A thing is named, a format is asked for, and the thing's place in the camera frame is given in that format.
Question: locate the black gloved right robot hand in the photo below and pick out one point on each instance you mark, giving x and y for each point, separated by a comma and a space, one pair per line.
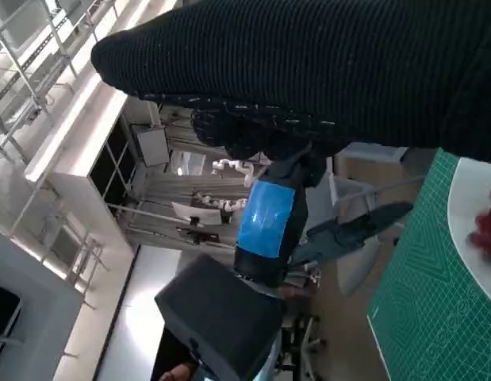
292, 63

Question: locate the purple toy grape bunch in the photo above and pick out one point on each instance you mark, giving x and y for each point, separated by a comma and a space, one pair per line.
487, 234

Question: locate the white plate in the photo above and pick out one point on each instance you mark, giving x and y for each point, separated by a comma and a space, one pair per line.
463, 206

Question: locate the black-paned window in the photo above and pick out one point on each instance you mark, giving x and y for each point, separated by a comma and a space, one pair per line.
110, 162

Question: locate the green cutting mat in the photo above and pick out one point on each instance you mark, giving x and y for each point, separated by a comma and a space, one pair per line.
419, 297

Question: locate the white office chair base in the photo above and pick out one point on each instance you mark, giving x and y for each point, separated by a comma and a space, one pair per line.
308, 337

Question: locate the large black screen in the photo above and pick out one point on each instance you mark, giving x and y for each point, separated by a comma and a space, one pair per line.
169, 349

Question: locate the black monitor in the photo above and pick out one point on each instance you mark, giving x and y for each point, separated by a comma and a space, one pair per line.
3, 309

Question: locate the grey wall box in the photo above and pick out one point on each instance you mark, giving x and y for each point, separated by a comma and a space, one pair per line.
152, 147

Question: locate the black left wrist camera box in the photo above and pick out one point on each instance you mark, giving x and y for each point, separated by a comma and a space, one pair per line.
217, 309

